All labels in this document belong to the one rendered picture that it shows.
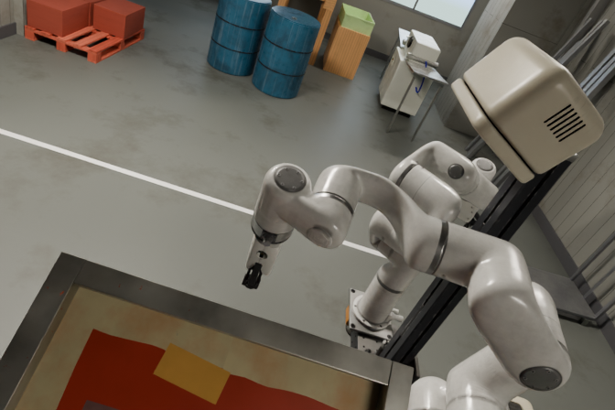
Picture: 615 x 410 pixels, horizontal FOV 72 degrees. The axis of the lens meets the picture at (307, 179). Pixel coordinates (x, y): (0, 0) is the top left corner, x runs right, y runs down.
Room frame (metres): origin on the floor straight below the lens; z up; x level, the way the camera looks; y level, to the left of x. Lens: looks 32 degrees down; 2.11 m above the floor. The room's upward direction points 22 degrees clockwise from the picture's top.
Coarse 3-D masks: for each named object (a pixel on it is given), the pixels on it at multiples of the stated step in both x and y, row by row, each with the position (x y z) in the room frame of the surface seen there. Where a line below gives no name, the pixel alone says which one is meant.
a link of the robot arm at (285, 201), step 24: (288, 168) 0.55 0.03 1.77; (264, 192) 0.52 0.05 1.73; (288, 192) 0.51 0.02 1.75; (312, 192) 0.54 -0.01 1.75; (264, 216) 0.52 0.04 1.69; (288, 216) 0.50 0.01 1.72; (312, 216) 0.49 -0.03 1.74; (336, 216) 0.50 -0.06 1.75; (312, 240) 0.49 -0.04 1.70; (336, 240) 0.49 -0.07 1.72
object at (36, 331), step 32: (64, 256) 0.41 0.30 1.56; (64, 288) 0.38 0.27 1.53; (96, 288) 0.39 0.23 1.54; (128, 288) 0.41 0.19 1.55; (160, 288) 0.42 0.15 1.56; (32, 320) 0.33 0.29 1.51; (192, 320) 0.40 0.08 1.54; (224, 320) 0.42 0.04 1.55; (256, 320) 0.43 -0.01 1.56; (32, 352) 0.30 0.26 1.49; (288, 352) 0.41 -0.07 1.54; (320, 352) 0.43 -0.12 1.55; (352, 352) 0.45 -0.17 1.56; (0, 384) 0.26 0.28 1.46; (384, 384) 0.43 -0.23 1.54
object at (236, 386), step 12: (228, 384) 0.37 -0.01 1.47; (240, 384) 0.38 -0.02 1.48; (252, 384) 0.38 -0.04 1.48; (228, 396) 0.36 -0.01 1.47; (240, 396) 0.36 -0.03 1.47; (252, 396) 0.37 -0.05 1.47; (264, 396) 0.37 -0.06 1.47; (276, 396) 0.38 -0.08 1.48; (288, 396) 0.39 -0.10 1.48; (300, 396) 0.39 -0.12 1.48; (216, 408) 0.34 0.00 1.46; (228, 408) 0.34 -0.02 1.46; (240, 408) 0.35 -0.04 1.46; (252, 408) 0.36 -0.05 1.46; (264, 408) 0.36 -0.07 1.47; (276, 408) 0.37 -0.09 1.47; (288, 408) 0.37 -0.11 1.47; (300, 408) 0.38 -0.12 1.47; (312, 408) 0.38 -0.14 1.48; (324, 408) 0.39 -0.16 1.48
